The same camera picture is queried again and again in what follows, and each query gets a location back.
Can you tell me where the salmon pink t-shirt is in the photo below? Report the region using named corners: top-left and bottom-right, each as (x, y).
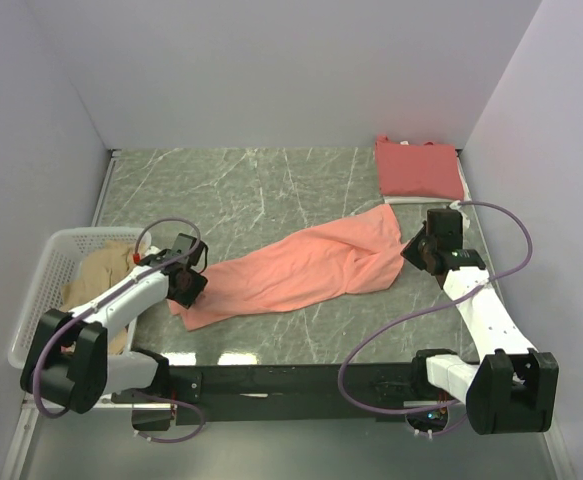
top-left (168, 204), bottom-right (404, 331)

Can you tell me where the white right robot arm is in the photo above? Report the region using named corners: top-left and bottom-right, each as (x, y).
top-left (402, 208), bottom-right (559, 435)

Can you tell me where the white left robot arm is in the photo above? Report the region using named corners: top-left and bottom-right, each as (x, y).
top-left (20, 234), bottom-right (208, 419)

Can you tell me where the folded red t-shirt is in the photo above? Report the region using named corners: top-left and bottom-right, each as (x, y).
top-left (374, 136), bottom-right (464, 201)

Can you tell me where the beige t-shirt in basket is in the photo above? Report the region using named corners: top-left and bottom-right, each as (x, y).
top-left (60, 240), bottom-right (152, 359)

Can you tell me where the white plastic laundry basket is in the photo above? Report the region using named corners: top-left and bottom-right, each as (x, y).
top-left (8, 227), bottom-right (141, 370)

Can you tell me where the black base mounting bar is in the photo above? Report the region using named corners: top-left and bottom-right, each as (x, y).
top-left (110, 364), bottom-right (472, 432)

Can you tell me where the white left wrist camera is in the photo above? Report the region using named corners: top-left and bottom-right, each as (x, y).
top-left (131, 245), bottom-right (161, 265)

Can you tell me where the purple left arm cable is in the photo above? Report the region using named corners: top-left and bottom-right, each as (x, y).
top-left (30, 217), bottom-right (207, 444)

